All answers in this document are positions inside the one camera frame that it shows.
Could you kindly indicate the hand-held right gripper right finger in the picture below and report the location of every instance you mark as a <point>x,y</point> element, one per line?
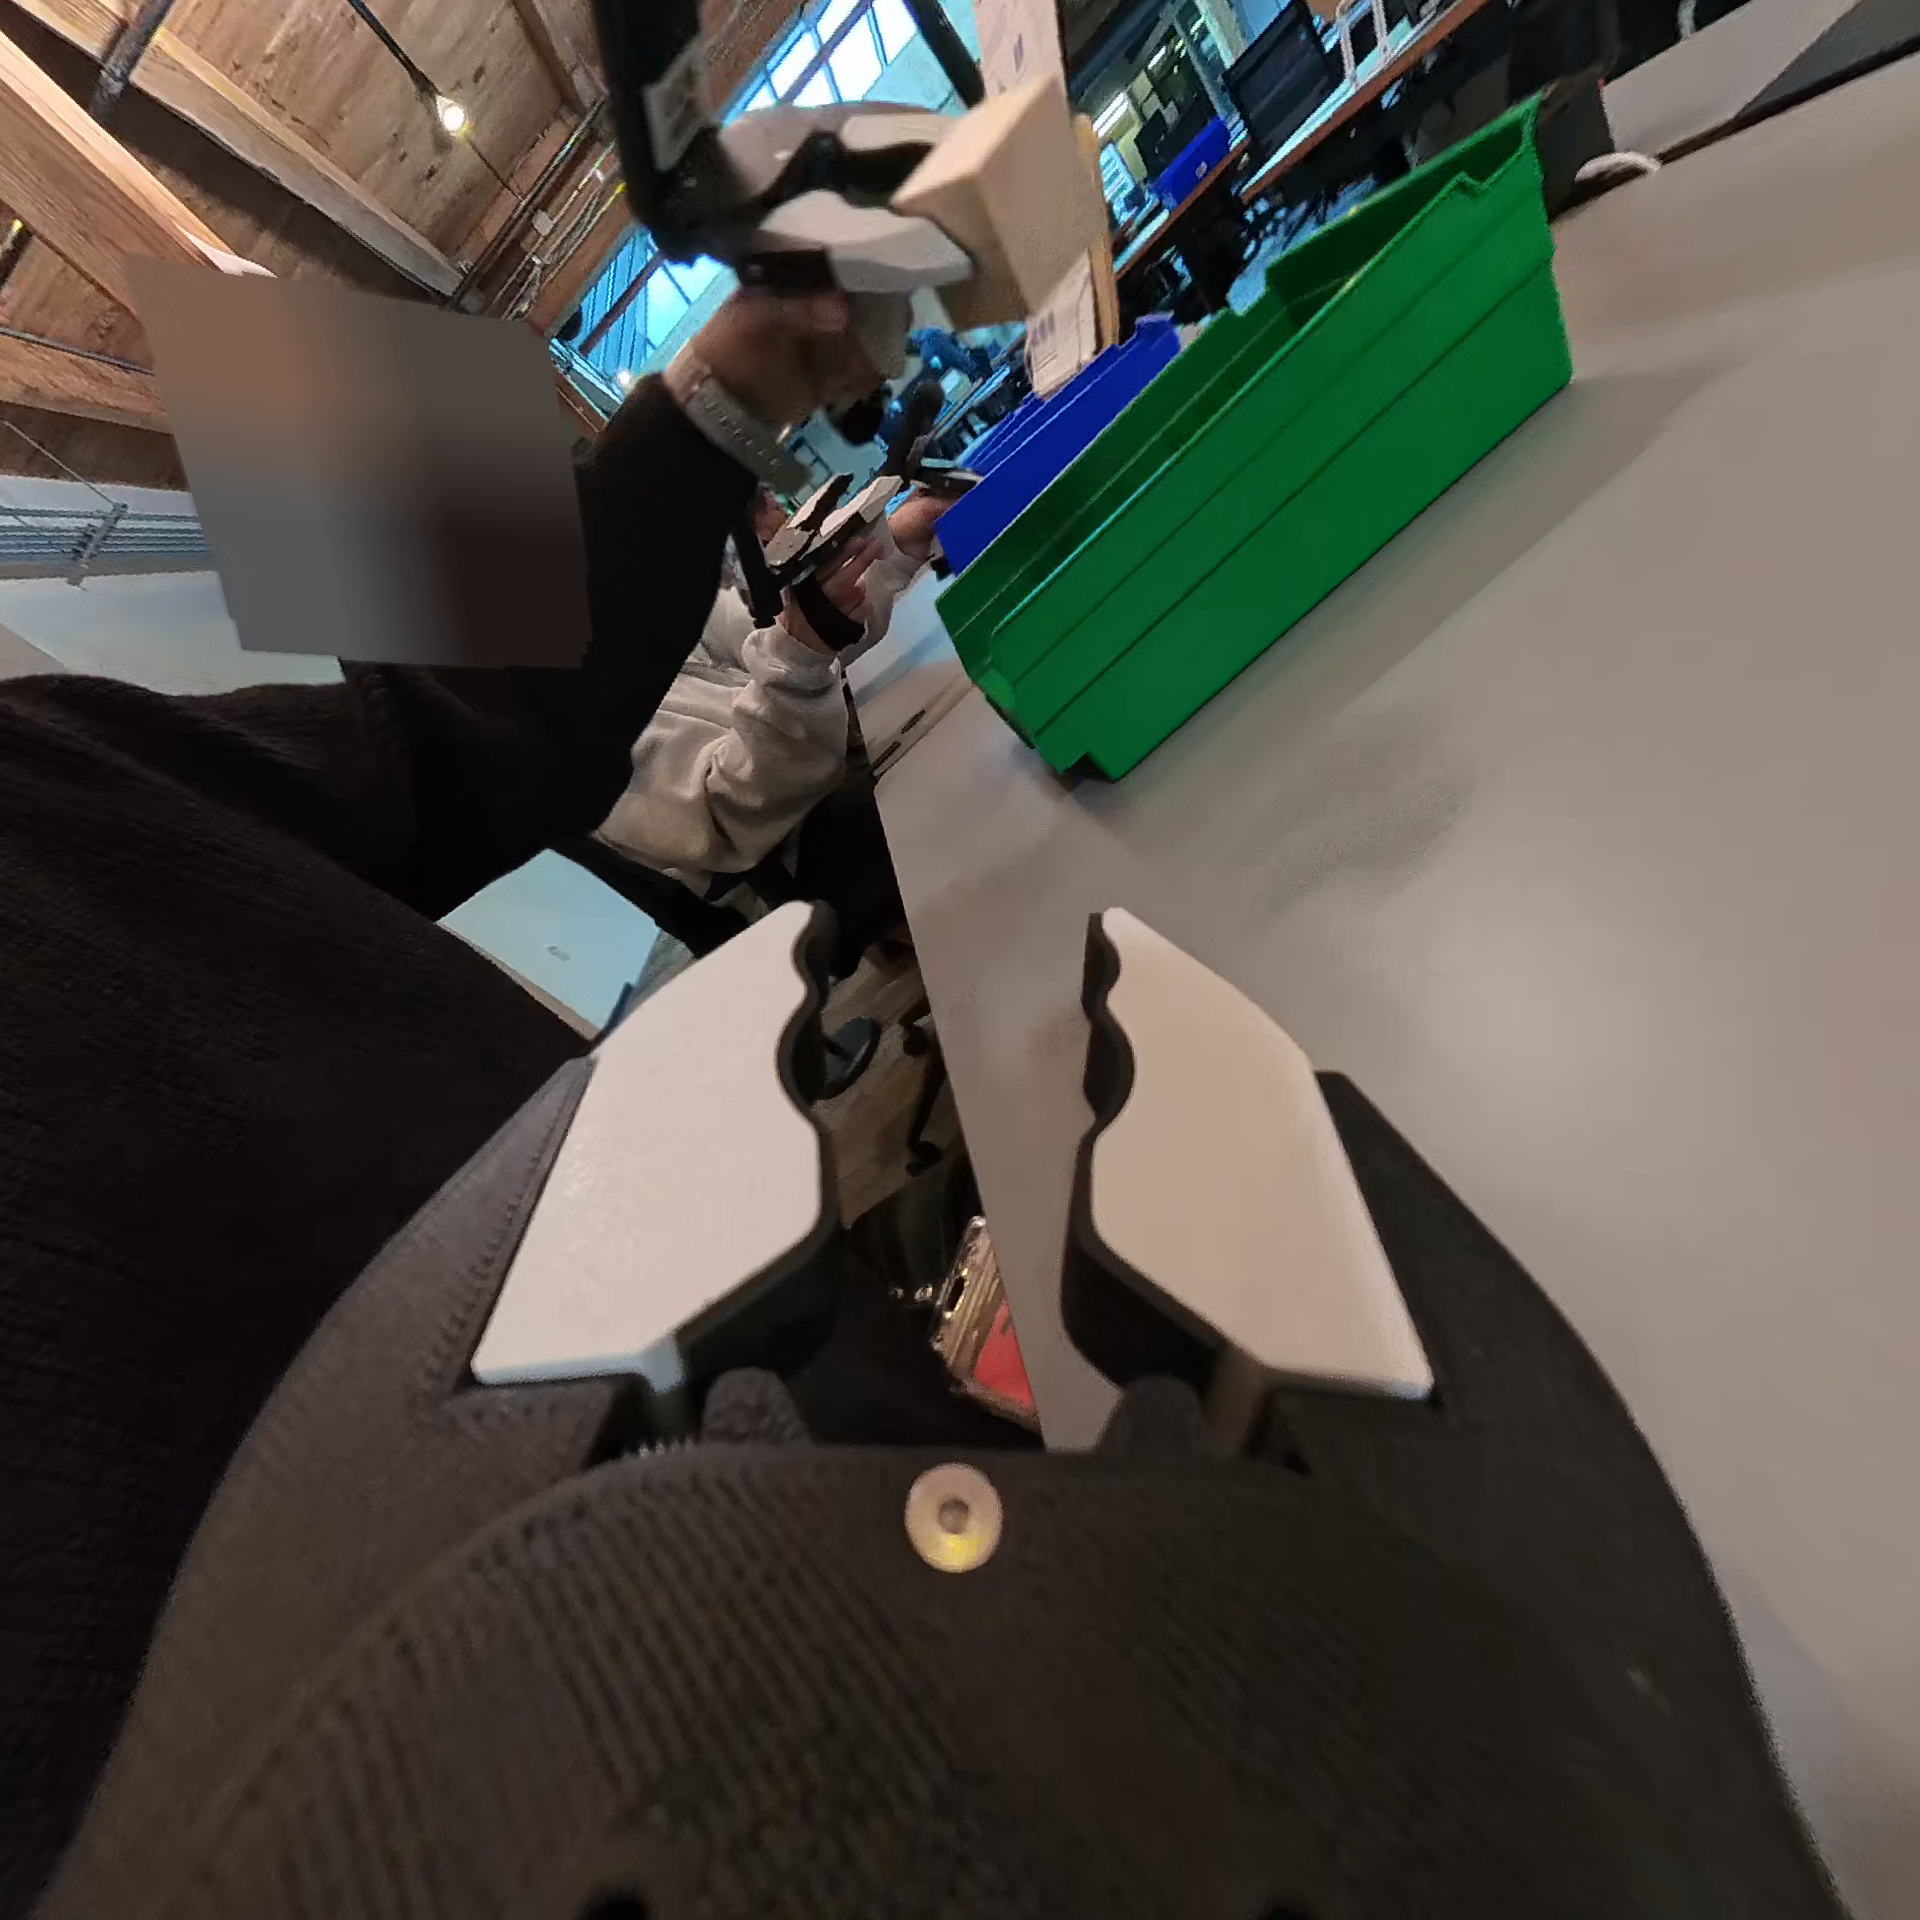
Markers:
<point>1261,1198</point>

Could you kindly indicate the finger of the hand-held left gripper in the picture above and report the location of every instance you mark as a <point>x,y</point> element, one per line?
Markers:
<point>893,249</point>
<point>869,129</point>

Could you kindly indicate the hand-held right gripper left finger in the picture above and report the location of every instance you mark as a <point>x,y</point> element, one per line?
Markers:
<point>662,1186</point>

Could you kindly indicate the large plain wooden cube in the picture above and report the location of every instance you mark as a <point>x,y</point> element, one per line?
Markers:
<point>1004,192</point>

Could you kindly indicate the green plastic bin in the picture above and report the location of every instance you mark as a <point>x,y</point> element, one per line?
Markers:
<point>1276,522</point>

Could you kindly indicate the person's left forearm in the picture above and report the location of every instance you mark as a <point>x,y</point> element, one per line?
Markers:
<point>599,630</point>

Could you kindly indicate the grey desk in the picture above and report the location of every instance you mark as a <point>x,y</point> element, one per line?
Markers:
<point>1499,1049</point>

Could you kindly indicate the person's left hand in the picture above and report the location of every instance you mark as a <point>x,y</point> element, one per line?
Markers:
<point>806,354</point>

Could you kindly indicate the instruction sheet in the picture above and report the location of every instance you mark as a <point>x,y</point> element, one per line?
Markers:
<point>1061,331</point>

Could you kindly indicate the wooden document stand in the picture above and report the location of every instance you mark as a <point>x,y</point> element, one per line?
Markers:
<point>1100,256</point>

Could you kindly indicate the ceiling spot light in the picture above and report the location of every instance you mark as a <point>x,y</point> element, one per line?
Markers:
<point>453,111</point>

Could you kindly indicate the grey wristwatch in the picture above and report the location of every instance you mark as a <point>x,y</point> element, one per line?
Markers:
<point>735,418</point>

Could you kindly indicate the blue plastic bin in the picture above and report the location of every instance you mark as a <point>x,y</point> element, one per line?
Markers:
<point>1050,452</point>
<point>1201,163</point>

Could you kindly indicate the black monitor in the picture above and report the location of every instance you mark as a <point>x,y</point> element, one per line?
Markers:
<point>1285,77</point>

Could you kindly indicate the person's black sweater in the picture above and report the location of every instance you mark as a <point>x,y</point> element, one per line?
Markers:
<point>227,1198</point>

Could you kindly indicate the black ceiling pipe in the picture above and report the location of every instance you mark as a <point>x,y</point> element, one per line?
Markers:
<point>136,43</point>

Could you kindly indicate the black box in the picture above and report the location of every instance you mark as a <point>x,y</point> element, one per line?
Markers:
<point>1572,140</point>

